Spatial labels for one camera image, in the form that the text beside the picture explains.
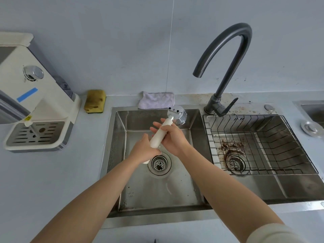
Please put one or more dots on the round metal sink strainer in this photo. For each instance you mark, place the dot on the round metal sink strainer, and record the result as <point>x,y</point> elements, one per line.
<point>160,164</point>

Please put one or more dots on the dark grey gooseneck faucet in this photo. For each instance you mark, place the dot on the dark grey gooseneck faucet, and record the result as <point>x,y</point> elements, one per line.
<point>227,60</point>

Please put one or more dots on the small round metal cap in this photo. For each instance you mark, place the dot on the small round metal cap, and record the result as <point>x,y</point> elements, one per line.
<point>269,107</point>

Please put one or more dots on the grey slotted drip tray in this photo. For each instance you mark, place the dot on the grey slotted drip tray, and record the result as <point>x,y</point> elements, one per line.
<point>38,135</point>

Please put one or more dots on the white water dispenser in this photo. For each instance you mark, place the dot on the white water dispenser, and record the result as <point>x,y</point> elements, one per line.
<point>38,98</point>

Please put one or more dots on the person's right forearm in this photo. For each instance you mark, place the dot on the person's right forearm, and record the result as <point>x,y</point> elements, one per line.
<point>222,189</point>

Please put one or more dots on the light purple cloth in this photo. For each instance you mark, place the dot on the light purple cloth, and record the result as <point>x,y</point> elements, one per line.
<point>157,100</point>

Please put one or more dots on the chrome dispenser knob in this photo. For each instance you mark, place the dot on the chrome dispenser knob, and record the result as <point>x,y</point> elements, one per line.
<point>34,72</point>

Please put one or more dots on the blue tape strip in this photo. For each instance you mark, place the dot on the blue tape strip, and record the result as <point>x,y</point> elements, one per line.
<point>27,94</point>

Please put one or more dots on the rusty metal sink strainer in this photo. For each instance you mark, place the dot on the rusty metal sink strainer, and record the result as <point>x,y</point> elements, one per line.
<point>235,163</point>

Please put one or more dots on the white sleeve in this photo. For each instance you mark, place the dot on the white sleeve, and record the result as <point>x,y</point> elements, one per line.
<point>276,234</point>

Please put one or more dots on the yellow dirty sponge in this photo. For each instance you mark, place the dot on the yellow dirty sponge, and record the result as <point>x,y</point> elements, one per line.
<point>95,101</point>

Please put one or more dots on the person's left forearm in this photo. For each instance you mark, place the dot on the person's left forearm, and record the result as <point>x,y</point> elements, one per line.
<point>86,197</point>

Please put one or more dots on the person's right thumb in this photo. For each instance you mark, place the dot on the person's right thumb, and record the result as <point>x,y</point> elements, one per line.
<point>165,140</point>

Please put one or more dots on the person's right hand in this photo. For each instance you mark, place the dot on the person's right hand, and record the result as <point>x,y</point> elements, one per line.
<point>176,140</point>

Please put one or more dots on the stainless steel double sink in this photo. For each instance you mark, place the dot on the stainless steel double sink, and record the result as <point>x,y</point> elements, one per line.
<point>151,189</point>

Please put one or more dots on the person's left hand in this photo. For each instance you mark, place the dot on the person's left hand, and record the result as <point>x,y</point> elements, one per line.
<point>140,150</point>

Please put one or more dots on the round metal drain lid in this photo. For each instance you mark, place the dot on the round metal drain lid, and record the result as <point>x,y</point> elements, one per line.
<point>312,129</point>

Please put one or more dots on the person's left thumb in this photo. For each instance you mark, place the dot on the person's left thumb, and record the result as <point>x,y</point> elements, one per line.
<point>146,138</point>

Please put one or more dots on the small stainless steel sink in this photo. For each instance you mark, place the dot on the small stainless steel sink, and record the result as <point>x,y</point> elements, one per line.
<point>312,110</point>

